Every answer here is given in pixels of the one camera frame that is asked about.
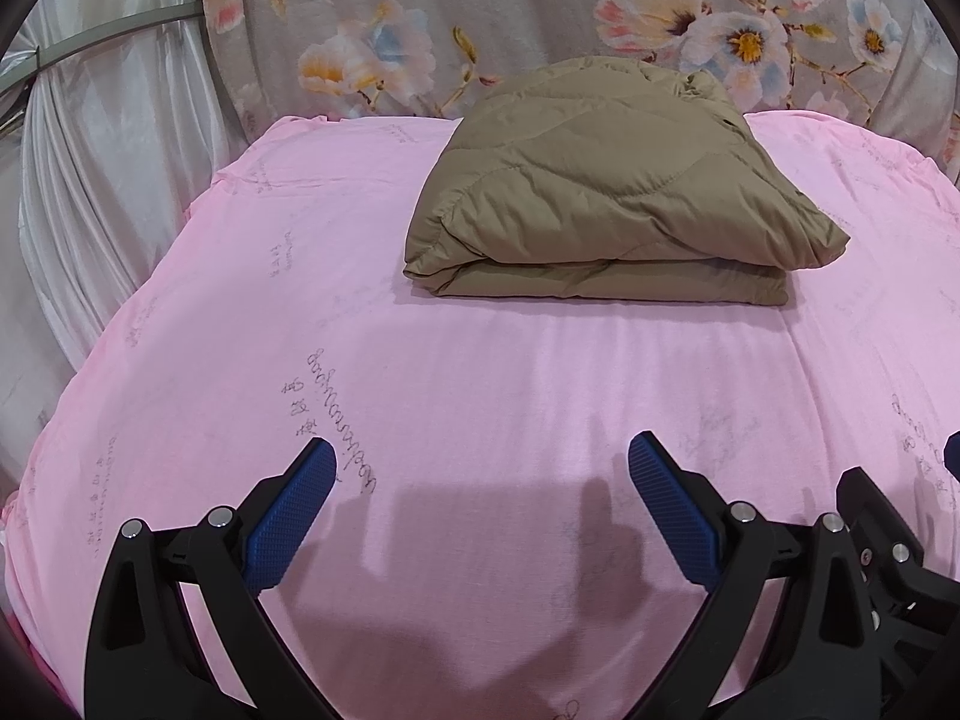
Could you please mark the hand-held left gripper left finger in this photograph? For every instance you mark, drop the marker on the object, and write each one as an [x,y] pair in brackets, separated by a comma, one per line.
[292,514]

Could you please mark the white curtain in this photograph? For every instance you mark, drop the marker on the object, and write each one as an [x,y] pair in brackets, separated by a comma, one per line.
[112,202]

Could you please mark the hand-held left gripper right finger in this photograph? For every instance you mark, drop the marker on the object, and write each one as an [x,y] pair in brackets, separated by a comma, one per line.
[667,506]

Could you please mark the grey metal rail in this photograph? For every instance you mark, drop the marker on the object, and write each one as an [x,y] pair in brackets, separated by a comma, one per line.
[112,36]

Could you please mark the olive quilted jacket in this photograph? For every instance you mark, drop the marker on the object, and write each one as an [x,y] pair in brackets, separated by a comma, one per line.
[600,187]

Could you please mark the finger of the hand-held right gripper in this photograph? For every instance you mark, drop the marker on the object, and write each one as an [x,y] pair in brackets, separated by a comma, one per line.
[954,450]
[885,532]

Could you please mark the pink bed sheet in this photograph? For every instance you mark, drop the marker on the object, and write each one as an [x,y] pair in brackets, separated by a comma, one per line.
[487,405]

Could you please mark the grey floral cloth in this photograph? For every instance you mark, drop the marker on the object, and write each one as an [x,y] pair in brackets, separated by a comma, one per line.
[525,7]

